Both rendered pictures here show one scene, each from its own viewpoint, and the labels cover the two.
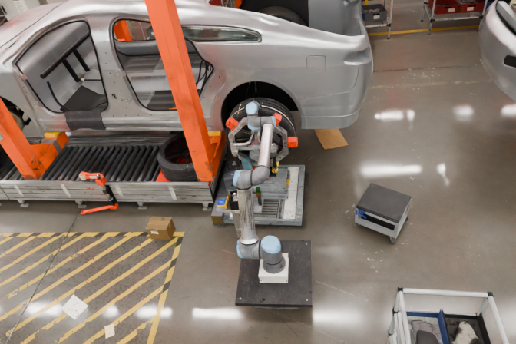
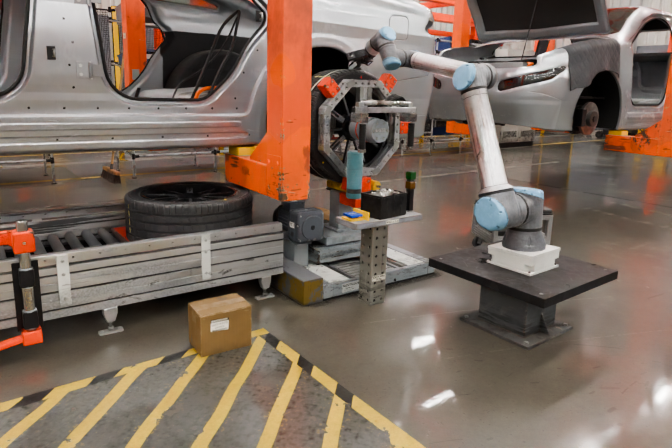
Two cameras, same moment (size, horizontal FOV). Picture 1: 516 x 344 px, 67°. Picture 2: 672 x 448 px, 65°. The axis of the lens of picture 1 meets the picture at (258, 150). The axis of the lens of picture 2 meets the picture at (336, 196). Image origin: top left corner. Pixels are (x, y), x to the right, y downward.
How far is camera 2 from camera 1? 325 cm
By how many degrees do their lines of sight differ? 51
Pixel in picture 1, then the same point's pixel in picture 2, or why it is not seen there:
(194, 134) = (300, 80)
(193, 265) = (350, 352)
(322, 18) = not seen: hidden behind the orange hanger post
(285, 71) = (365, 35)
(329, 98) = (408, 85)
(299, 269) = not seen: hidden behind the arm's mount
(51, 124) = not seen: outside the picture
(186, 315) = (447, 406)
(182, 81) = not seen: outside the picture
